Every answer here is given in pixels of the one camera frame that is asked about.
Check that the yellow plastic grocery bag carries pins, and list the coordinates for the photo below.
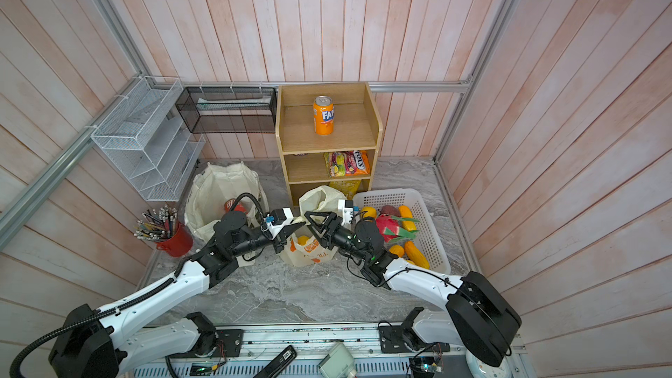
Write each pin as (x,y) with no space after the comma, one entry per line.
(303,247)

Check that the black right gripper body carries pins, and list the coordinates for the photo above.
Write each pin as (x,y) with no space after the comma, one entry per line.
(345,239)

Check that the grey small display device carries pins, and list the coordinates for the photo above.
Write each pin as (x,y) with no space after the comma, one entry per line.
(338,363)

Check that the red pen holder with pens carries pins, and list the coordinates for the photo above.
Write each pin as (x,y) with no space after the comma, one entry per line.
(163,228)

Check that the pink dragon fruit toy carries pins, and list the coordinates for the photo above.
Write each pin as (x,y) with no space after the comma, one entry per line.
(391,230)

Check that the yellow corn toy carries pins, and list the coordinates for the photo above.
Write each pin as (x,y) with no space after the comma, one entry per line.
(397,250)

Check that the orange snack bag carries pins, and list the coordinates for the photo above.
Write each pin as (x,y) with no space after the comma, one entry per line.
(357,163)

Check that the yellow green snack bag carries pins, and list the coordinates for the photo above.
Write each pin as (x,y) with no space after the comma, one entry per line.
(339,164)

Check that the black remote handset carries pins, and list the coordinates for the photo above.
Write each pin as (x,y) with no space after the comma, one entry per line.
(278,365)

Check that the white plastic fruit basket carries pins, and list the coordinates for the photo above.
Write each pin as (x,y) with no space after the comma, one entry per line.
(427,238)

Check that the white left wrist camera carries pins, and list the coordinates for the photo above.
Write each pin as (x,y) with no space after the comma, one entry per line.
(276,220)

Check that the yellow chips bag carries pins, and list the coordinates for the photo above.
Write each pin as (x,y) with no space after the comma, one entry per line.
(348,187)

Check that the black mesh wall basket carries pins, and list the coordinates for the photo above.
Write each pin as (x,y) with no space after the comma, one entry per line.
(228,110)

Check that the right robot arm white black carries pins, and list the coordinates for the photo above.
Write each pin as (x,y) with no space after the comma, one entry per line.
(486,323)

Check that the orange fruit toy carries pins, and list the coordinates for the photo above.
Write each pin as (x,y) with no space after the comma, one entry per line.
(408,222)

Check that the white round clock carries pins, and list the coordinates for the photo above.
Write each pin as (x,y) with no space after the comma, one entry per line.
(480,369)

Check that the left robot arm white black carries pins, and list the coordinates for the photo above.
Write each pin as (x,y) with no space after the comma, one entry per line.
(90,343)

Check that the orange Fanta can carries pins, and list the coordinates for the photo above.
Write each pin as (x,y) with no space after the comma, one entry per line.
(323,115)

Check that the wooden shelf unit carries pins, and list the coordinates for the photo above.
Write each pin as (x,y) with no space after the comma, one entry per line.
(357,127)

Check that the dark red mangosteen toy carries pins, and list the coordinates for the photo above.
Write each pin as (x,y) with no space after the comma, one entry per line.
(390,211)

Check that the white wire mesh shelf rack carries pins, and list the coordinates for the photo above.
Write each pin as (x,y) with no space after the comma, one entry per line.
(148,142)

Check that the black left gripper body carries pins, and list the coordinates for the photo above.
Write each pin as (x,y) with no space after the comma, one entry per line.
(257,240)

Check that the orange carrot corn toy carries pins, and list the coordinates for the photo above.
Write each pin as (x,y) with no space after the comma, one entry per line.
(414,255)

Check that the red cola can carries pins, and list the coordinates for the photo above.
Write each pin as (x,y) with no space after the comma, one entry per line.
(233,204)

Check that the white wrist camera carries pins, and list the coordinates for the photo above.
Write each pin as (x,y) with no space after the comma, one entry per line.
(276,220)
(346,210)

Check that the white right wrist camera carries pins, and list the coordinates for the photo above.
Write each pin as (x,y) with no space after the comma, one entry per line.
(346,210)

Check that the floral canvas tote bag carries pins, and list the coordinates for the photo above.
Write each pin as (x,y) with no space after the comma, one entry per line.
(209,193)

